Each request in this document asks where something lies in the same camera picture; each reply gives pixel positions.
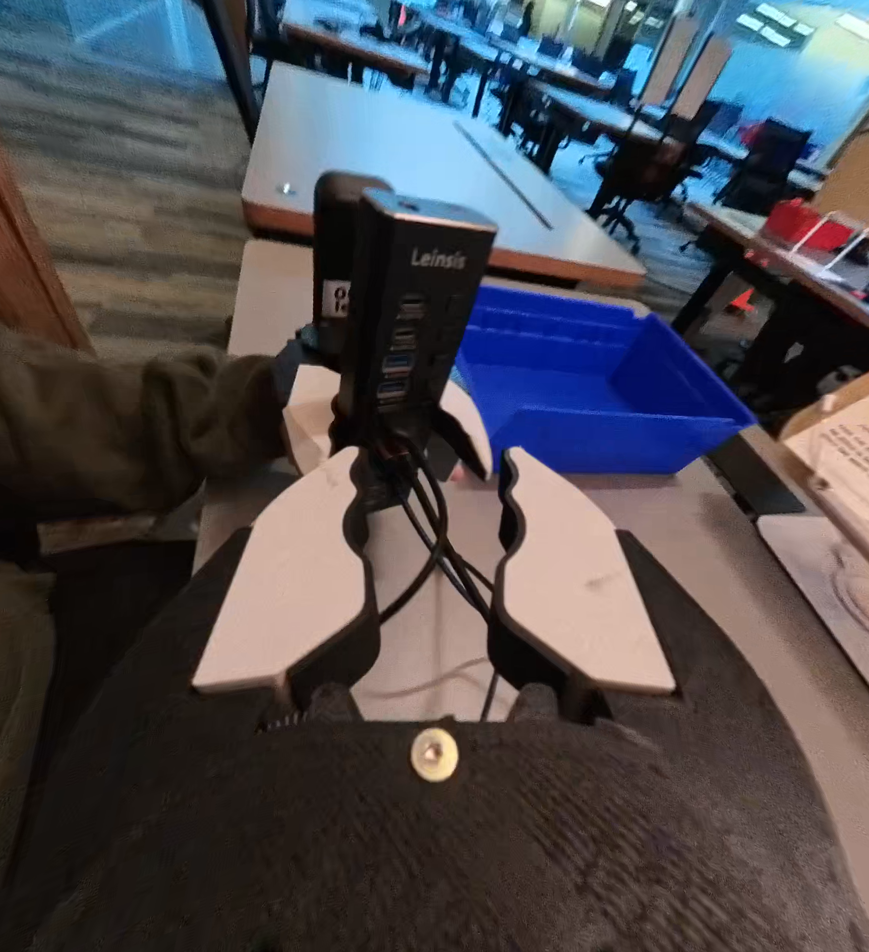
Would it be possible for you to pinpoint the long background desk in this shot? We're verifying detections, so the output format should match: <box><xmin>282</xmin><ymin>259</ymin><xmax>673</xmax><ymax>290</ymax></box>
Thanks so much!
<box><xmin>282</xmin><ymin>18</ymin><xmax>431</xmax><ymax>83</ymax></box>

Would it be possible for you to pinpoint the clear acrylic sign holder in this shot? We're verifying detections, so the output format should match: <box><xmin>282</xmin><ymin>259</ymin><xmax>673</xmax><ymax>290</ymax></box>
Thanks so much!
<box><xmin>787</xmin><ymin>212</ymin><xmax>869</xmax><ymax>265</ymax></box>

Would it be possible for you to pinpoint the wood-edged neighbouring desk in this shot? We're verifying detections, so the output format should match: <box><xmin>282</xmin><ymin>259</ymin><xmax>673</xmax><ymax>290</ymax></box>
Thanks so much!
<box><xmin>243</xmin><ymin>63</ymin><xmax>647</xmax><ymax>287</ymax></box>

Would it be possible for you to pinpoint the black cable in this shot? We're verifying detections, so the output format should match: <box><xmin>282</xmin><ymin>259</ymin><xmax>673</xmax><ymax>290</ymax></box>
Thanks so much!
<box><xmin>378</xmin><ymin>439</ymin><xmax>452</xmax><ymax>626</ymax></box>
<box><xmin>397</xmin><ymin>446</ymin><xmax>501</xmax><ymax>722</ymax></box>

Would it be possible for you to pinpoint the red plastic bin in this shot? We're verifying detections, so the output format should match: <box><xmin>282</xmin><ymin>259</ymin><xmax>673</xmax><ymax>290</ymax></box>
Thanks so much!
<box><xmin>765</xmin><ymin>197</ymin><xmax>852</xmax><ymax>254</ymax></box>

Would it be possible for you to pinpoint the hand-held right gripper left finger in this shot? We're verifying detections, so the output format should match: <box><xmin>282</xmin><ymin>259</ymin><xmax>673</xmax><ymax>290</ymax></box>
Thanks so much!
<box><xmin>191</xmin><ymin>445</ymin><xmax>382</xmax><ymax>694</ymax></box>

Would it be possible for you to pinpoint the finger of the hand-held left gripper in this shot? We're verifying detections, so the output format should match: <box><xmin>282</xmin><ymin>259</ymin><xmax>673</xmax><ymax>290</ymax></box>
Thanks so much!
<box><xmin>280</xmin><ymin>364</ymin><xmax>346</xmax><ymax>477</ymax></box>
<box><xmin>427</xmin><ymin>379</ymin><xmax>495</xmax><ymax>483</ymax></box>

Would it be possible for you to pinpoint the black frame pole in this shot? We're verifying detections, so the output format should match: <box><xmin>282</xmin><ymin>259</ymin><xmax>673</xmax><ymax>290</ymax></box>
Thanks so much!
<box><xmin>202</xmin><ymin>0</ymin><xmax>260</xmax><ymax>138</ymax></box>

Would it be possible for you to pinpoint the grey desk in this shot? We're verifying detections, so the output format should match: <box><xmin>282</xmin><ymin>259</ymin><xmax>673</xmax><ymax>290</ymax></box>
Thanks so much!
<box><xmin>195</xmin><ymin>238</ymin><xmax>869</xmax><ymax>952</ymax></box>

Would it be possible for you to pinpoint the black USB hub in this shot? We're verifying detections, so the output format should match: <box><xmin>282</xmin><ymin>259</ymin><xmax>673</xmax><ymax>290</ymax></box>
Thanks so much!
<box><xmin>336</xmin><ymin>187</ymin><xmax>499</xmax><ymax>518</ymax></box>

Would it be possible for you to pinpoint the person's left forearm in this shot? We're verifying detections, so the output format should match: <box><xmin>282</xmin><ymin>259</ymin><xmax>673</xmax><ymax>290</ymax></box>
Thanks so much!
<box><xmin>0</xmin><ymin>320</ymin><xmax>287</xmax><ymax>536</ymax></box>

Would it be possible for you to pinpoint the wooden column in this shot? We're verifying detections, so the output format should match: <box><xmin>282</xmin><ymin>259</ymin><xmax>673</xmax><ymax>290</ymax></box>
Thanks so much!
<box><xmin>0</xmin><ymin>67</ymin><xmax>93</xmax><ymax>351</ymax></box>

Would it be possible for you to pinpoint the black office chair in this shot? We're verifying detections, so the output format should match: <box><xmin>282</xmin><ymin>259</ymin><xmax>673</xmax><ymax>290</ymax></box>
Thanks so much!
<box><xmin>713</xmin><ymin>119</ymin><xmax>814</xmax><ymax>217</ymax></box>
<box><xmin>590</xmin><ymin>100</ymin><xmax>721</xmax><ymax>254</ymax></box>

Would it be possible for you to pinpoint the blue plastic bin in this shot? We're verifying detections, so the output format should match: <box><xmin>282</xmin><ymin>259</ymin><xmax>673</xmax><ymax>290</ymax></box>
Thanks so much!
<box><xmin>453</xmin><ymin>285</ymin><xmax>758</xmax><ymax>477</ymax></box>

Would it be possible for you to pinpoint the desk with red bin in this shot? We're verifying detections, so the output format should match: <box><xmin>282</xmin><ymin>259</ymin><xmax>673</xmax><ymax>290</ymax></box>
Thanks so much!
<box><xmin>672</xmin><ymin>201</ymin><xmax>869</xmax><ymax>351</ymax></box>

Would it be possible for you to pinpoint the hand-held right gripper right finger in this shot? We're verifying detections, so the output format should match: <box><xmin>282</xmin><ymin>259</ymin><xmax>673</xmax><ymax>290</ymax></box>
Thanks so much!
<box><xmin>486</xmin><ymin>446</ymin><xmax>678</xmax><ymax>698</ymax></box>

